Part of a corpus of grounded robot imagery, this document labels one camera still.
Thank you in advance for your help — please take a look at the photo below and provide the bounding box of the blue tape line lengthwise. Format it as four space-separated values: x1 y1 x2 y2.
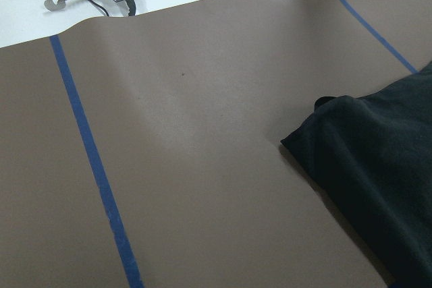
49 34 145 288

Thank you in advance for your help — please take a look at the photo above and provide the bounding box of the black graphic t-shirt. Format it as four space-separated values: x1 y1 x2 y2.
281 66 431 287

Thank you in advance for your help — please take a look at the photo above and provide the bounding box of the blue tape line crosswise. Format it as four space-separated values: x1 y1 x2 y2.
339 0 419 74

